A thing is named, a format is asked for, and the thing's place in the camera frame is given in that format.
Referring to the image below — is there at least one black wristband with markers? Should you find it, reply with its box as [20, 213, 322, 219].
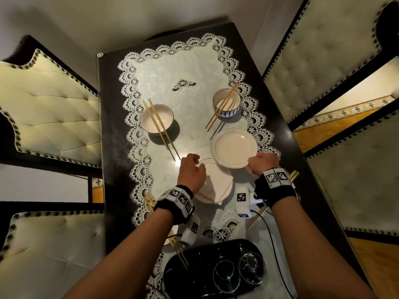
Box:
[254, 168, 297, 209]
[153, 185, 196, 225]

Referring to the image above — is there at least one clear wine glass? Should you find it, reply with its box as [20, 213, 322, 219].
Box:
[238, 252, 266, 286]
[213, 260, 241, 294]

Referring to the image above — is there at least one person's left hand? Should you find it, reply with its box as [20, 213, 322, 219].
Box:
[177, 153, 207, 195]

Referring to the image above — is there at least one cream tufted dining chair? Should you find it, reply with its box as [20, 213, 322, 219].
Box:
[0, 35, 103, 178]
[303, 98, 399, 244]
[0, 201, 107, 299]
[262, 0, 399, 132]

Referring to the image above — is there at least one black glossy tray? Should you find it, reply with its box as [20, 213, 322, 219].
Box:
[162, 239, 267, 299]

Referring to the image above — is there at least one black left wristband with markers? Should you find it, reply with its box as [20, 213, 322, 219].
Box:
[153, 185, 196, 225]

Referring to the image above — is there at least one plain white bowl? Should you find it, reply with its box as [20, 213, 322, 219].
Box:
[140, 104, 174, 135]

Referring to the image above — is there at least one person's left forearm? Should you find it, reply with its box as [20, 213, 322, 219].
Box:
[64, 208, 174, 299]

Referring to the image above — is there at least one white tracker box with marker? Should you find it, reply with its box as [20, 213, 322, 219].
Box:
[235, 187, 266, 218]
[180, 214, 201, 246]

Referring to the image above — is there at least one blue patterned white bowl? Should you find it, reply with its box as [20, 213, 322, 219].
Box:
[213, 88, 242, 118]

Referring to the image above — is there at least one gold-rimmed white plate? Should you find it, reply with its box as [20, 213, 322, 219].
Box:
[211, 128, 258, 169]
[194, 158, 234, 205]

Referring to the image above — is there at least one wooden chopstick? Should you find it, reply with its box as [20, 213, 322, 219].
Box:
[148, 98, 181, 160]
[248, 170, 297, 229]
[142, 100, 176, 162]
[207, 85, 241, 132]
[205, 83, 239, 129]
[249, 172, 300, 228]
[144, 194, 187, 270]
[147, 192, 190, 267]

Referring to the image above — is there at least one person's right hand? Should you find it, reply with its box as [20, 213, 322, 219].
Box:
[246, 152, 280, 177]

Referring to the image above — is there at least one white lace tablecloth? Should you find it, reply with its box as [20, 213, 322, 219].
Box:
[117, 33, 297, 299]

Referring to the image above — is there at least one black right wristband with markers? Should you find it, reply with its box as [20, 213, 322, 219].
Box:
[254, 168, 297, 209]

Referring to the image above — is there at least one white paper napkin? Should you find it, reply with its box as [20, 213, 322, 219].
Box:
[196, 163, 234, 205]

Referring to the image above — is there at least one person's right forearm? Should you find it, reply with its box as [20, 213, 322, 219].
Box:
[271, 196, 378, 299]

